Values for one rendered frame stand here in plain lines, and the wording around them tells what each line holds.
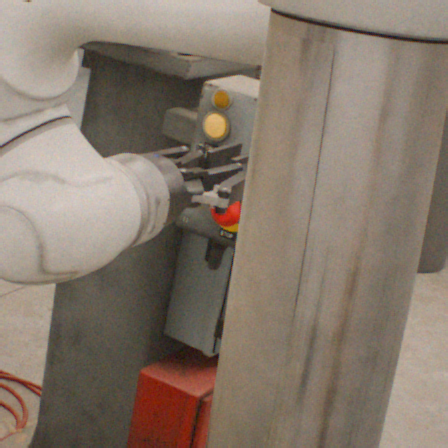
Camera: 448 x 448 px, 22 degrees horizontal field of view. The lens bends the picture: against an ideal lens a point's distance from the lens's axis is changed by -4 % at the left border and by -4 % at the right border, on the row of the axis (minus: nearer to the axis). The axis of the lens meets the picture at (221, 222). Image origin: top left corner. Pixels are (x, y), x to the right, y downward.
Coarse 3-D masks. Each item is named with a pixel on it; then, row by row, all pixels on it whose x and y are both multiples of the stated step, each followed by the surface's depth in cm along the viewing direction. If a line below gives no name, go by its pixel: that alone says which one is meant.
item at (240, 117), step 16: (224, 80) 150; (240, 80) 152; (256, 80) 154; (208, 96) 147; (240, 96) 145; (256, 96) 145; (208, 112) 148; (224, 112) 147; (240, 112) 146; (240, 128) 146; (192, 144) 150; (208, 144) 149; (224, 144) 148; (192, 208) 152; (208, 208) 151; (176, 224) 154; (192, 224) 152; (208, 224) 151; (224, 240) 150
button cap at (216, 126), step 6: (216, 114) 147; (210, 120) 147; (216, 120) 147; (222, 120) 146; (210, 126) 147; (216, 126) 147; (222, 126) 147; (210, 132) 148; (216, 132) 147; (222, 132) 147
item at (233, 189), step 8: (232, 176) 124; (240, 176) 125; (224, 184) 121; (232, 184) 122; (240, 184) 124; (224, 192) 119; (232, 192) 122; (240, 192) 124; (232, 200) 123; (216, 208) 120; (224, 208) 119
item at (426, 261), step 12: (444, 132) 406; (444, 144) 408; (444, 156) 410; (444, 168) 412; (444, 180) 414; (432, 192) 416; (444, 192) 417; (432, 204) 417; (444, 204) 419; (432, 216) 420; (444, 216) 422; (432, 228) 422; (444, 228) 425; (432, 240) 424; (444, 240) 428; (432, 252) 427; (444, 252) 432; (420, 264) 427; (432, 264) 430; (444, 264) 438
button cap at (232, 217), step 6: (234, 204) 146; (228, 210) 146; (234, 210) 146; (240, 210) 146; (216, 216) 147; (222, 216) 147; (228, 216) 146; (234, 216) 146; (216, 222) 148; (222, 222) 147; (228, 222) 147; (234, 222) 147
